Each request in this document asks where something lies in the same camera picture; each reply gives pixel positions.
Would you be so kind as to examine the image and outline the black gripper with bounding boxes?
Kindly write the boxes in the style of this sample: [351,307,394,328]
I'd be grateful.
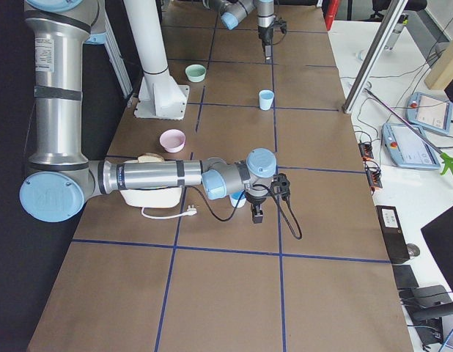
[245,191,267,224]
[258,26,273,62]

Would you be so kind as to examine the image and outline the light blue cup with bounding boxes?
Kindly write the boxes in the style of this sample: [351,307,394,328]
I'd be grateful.
[229,191,246,208]
[258,89,275,111]

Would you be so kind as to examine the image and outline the green bowl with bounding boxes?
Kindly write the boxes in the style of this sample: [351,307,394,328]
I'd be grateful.
[185,64,207,83]

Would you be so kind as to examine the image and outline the cream toaster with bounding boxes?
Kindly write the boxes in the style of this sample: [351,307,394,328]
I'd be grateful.
[120,188,182,208]

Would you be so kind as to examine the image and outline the pink bowl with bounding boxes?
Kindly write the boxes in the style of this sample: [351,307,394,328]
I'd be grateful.
[159,129,186,153]

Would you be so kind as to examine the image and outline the orange black connector near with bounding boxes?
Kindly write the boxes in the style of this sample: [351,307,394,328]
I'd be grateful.
[365,165,383,191]

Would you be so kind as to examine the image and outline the orange black connector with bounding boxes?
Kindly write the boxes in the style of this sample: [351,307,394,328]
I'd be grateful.
[365,165,383,191]
[358,142,374,161]

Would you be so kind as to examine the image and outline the toast slice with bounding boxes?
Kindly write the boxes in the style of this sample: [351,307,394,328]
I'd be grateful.
[137,153,165,163]

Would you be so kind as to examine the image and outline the orange black connector far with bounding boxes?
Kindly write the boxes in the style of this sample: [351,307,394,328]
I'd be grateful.
[358,142,374,161]

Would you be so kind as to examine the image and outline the black box white label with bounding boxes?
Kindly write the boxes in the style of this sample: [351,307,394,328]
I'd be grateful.
[375,205,410,264]

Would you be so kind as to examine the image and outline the teach pendant near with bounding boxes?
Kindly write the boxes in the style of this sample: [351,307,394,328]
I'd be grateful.
[382,123,441,170]

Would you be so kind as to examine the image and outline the teach pendant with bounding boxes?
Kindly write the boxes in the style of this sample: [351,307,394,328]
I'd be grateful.
[406,92,453,135]
[382,123,441,170]

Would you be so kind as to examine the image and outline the teach pendant far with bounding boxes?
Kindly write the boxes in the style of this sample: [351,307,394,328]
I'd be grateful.
[406,92,453,135]

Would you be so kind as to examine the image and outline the black monitor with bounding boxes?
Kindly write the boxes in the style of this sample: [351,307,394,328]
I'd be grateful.
[421,207,453,290]

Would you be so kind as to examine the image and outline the reacher grabber tool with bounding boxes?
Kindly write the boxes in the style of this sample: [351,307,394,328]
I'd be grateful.
[364,88,453,176]

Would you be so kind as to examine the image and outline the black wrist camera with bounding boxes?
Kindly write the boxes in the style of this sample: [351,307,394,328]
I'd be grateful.
[270,173,290,202]
[273,18,287,35]

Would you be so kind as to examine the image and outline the white pedestal column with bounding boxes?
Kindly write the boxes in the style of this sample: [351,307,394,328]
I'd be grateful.
[124,0,190,120]

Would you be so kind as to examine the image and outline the aluminium frame post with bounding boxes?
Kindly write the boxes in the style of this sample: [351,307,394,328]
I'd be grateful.
[342,0,408,114]

